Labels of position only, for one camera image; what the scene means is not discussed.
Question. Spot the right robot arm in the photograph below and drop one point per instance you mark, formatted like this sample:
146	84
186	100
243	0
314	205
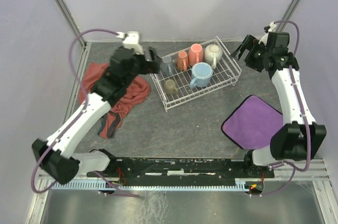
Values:
300	137

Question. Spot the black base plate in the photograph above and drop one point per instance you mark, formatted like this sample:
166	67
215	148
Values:
139	171

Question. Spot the grey blue mug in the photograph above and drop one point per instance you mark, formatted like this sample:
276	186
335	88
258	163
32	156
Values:
167	66

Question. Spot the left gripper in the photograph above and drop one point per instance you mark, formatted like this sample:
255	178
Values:
152	58

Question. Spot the olive green small cup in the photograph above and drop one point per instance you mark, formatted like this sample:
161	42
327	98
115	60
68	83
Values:
170	87

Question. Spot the large pink mug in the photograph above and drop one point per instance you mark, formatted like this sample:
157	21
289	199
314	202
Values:
195	54

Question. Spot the red cloth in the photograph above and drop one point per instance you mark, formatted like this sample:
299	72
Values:
136	93

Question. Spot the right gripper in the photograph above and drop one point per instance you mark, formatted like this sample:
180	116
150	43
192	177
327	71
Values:
247	50

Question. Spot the light blue mug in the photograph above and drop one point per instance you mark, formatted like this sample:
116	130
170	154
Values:
201	75

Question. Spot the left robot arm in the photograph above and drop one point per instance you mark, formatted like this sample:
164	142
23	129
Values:
54	155

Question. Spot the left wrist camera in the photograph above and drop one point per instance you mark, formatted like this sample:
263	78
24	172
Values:
130	40

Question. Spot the cream speckled mug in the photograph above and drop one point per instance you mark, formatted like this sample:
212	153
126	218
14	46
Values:
212	55

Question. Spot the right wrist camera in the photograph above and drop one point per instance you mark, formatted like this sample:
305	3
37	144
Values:
270	28

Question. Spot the white wire dish rack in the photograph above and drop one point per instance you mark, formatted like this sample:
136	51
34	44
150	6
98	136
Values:
226	73

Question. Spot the purple cloth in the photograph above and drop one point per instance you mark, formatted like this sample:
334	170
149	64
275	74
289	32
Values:
252	124

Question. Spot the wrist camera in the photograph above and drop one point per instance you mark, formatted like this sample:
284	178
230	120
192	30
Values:
270	28
130	40

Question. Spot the small pink printed mug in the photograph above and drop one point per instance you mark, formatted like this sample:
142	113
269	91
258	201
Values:
182	61

